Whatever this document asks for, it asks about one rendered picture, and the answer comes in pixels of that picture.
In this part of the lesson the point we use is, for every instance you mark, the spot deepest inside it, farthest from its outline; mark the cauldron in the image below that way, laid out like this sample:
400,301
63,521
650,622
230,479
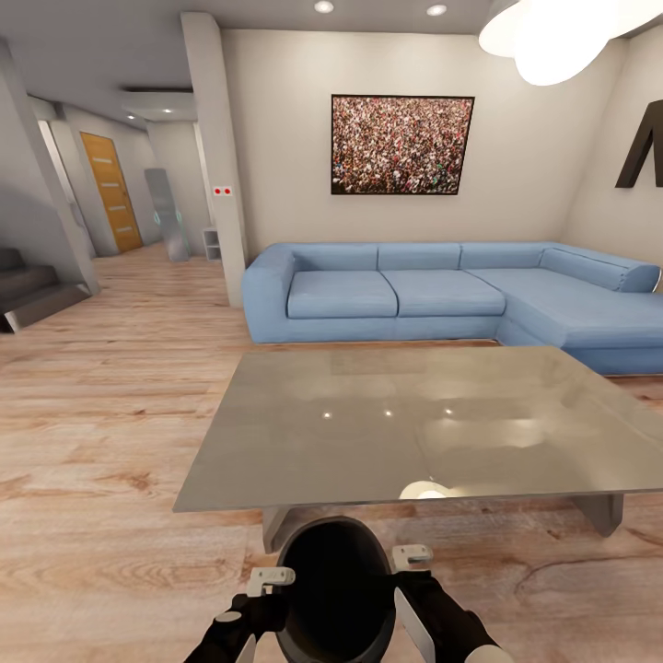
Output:
333,614

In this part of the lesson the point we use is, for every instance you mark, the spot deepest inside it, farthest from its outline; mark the decorative sign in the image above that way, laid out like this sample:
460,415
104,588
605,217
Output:
650,132

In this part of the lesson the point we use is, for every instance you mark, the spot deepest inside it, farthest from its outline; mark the stairs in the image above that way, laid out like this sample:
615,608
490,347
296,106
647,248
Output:
29,293

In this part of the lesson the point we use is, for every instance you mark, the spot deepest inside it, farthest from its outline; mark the coffee table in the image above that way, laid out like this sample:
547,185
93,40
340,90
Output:
389,426

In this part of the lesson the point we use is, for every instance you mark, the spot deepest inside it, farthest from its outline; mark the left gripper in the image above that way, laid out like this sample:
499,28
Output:
272,609

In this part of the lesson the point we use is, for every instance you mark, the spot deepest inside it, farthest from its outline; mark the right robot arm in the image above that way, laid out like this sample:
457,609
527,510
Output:
441,629

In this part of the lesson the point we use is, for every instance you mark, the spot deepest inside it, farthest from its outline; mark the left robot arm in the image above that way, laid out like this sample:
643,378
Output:
234,634

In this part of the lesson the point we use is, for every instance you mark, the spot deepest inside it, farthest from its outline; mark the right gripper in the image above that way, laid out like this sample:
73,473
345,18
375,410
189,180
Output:
386,588

